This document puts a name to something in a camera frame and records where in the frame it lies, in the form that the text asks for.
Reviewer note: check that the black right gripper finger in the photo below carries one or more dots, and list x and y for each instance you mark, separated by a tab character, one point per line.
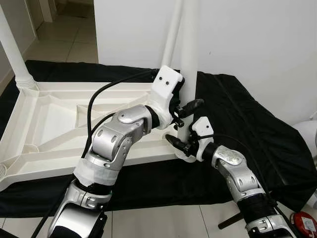
176	143

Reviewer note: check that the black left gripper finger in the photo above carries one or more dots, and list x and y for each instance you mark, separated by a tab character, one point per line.
193	105

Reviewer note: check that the white plastic table top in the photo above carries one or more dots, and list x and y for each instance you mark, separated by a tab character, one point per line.
49	124

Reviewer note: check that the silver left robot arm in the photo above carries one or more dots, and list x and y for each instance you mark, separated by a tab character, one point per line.
119	134

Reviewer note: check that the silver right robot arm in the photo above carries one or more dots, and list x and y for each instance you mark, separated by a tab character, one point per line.
237	173

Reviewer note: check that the black table cloth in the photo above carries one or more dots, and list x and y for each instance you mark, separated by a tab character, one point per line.
257	129

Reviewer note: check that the black table leg bar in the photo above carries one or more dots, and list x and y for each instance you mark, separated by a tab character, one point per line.
232	220

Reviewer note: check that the red round floor object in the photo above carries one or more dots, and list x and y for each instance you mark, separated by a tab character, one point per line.
303	223

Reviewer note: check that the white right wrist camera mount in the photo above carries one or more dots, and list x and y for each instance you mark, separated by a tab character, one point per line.
202	126

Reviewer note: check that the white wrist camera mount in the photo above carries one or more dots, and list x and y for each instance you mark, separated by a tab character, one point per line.
166	84
202	126

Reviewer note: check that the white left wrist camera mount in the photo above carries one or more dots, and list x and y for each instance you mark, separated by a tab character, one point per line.
166	84

